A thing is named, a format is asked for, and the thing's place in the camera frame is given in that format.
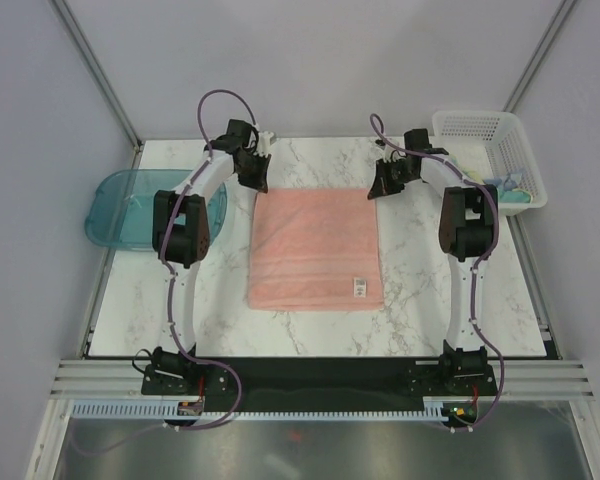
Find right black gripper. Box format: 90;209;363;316
370;158;416;200

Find pink towel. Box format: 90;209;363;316
247;188;384;312

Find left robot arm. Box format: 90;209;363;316
152;119;276;361

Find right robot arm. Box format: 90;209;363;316
368;129;499;394

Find blue yellow green towels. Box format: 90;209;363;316
451;156;533;204

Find white perforated plastic basket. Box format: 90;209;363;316
432;110;547;216

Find teal plastic tray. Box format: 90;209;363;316
85;168;230;263

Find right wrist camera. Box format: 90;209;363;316
375;139;401;162

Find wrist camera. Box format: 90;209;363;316
375;139;401;162
255;131;276;157

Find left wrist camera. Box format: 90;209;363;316
255;131;276;157

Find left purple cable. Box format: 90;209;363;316
74;89;259;456

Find purple cable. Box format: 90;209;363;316
74;89;259;456
369;114;505;434

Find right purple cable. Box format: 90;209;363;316
369;114;505;434

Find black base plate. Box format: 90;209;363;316
141;353;497;412

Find white slotted cable duct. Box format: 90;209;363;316
71;399;448;422

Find aluminium rail bar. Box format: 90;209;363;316
51;359;594;401

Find left aluminium frame post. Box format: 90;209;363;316
49;0;143;152

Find aluminium frame post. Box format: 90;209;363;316
49;0;143;152
502;0;580;113

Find right aluminium frame post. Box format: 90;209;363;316
502;0;580;113

